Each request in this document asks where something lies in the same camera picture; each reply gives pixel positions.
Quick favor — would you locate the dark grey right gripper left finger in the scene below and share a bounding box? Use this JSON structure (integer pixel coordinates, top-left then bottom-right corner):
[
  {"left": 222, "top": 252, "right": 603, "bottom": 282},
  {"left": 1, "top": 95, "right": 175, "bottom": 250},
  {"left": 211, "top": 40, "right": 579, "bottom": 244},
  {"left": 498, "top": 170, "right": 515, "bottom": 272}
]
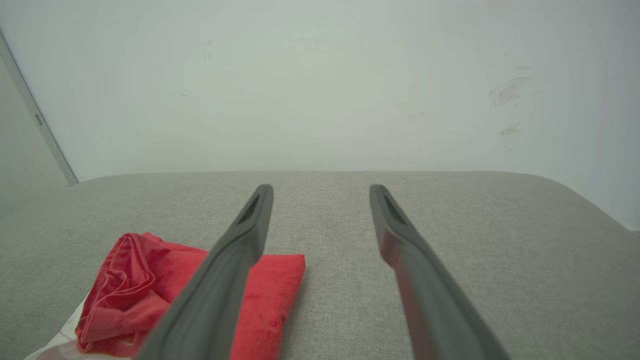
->
[{"left": 134, "top": 183, "right": 274, "bottom": 360}]

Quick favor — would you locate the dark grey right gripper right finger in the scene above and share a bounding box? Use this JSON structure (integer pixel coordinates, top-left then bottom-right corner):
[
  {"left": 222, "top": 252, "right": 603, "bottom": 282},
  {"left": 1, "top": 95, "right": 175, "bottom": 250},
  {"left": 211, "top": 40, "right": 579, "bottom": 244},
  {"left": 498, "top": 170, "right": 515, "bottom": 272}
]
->
[{"left": 369, "top": 184, "right": 511, "bottom": 360}]

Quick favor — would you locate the red garment with white sleeves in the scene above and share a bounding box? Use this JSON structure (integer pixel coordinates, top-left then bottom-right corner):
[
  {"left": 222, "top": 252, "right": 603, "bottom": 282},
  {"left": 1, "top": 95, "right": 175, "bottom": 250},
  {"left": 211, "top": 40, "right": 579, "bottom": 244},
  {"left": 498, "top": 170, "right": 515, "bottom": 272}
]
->
[{"left": 25, "top": 231, "right": 306, "bottom": 360}]

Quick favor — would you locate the grey metal frame bar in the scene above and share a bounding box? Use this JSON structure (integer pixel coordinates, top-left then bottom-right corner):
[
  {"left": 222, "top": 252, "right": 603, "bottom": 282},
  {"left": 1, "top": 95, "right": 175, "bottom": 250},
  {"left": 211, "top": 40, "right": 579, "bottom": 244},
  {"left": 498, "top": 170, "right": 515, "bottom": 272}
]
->
[{"left": 0, "top": 30, "right": 79, "bottom": 187}]

